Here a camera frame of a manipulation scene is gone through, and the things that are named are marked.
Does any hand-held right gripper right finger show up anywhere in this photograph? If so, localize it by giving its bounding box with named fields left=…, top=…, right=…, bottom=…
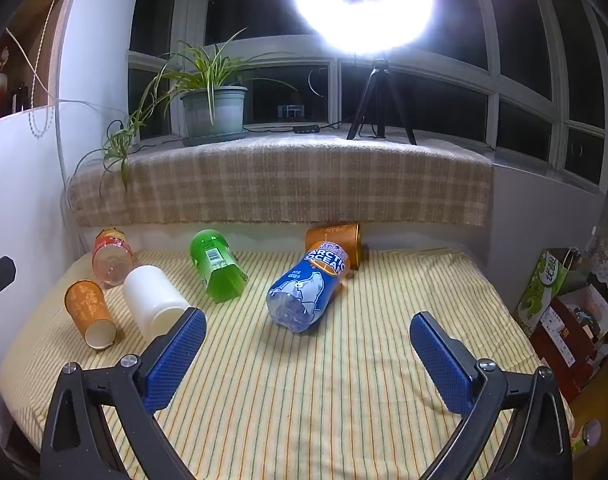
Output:
left=409, top=311, right=574, bottom=480

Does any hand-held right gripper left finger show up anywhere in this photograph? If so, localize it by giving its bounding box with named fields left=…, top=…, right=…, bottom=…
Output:
left=40, top=308, right=208, bottom=480

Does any white cup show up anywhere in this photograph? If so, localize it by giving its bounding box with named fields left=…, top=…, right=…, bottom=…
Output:
left=123, top=265, right=191, bottom=341

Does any orange paper cup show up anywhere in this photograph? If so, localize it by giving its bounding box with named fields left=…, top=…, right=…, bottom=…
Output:
left=64, top=279, right=118, bottom=350

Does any green cut bottle cup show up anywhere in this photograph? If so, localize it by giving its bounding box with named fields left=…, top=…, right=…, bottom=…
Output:
left=190, top=229, right=249, bottom=303

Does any red cut bottle cup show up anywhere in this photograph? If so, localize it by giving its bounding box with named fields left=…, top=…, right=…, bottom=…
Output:
left=92, top=228, right=135, bottom=288

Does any blue cut bottle cup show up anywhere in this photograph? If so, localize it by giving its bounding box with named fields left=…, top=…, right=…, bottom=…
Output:
left=266, top=241, right=352, bottom=335

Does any orange cylindrical cup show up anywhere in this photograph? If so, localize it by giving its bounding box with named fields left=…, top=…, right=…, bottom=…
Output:
left=305, top=222, right=363, bottom=264

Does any green paper bag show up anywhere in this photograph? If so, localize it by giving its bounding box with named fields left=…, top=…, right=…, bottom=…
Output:
left=516, top=247, right=584, bottom=332

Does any red cardboard box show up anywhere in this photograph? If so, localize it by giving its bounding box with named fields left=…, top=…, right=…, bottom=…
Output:
left=529, top=284, right=608, bottom=395

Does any striped yellow bed sheet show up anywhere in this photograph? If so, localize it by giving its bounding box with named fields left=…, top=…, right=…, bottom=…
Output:
left=0, top=246, right=575, bottom=480

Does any plaid beige blanket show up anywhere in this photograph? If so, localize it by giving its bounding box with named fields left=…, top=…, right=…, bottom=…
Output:
left=66, top=136, right=493, bottom=228

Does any wooden shelf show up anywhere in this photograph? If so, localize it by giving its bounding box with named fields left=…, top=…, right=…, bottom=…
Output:
left=0, top=0, right=89, bottom=126

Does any potted spider plant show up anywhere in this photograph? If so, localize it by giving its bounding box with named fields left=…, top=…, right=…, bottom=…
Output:
left=63, top=27, right=299, bottom=207

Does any black tripod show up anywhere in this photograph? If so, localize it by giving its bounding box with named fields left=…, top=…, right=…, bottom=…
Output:
left=346, top=58, right=418, bottom=146

